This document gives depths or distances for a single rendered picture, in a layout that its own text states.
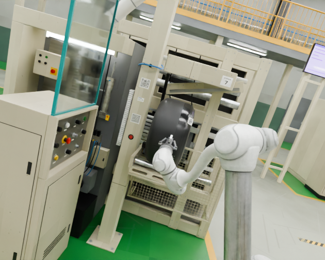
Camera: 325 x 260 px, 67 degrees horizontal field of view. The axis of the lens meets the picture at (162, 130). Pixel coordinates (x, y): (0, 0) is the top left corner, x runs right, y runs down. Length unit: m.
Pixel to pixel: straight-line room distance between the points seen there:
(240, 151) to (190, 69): 1.37
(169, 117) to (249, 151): 0.97
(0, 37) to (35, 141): 11.48
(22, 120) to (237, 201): 1.14
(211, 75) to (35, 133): 1.42
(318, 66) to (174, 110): 4.24
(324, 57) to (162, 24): 4.27
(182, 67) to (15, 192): 1.52
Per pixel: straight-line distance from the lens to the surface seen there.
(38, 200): 1.63
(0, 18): 12.89
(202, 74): 2.17
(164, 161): 1.37
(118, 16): 2.37
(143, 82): 1.95
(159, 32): 1.96
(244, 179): 0.97
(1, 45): 12.84
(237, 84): 2.33
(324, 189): 6.21
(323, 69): 5.79
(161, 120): 1.79
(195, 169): 1.34
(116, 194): 2.26
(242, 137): 0.91
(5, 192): 1.72
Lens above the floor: 1.67
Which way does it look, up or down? 14 degrees down
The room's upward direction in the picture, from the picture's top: 16 degrees clockwise
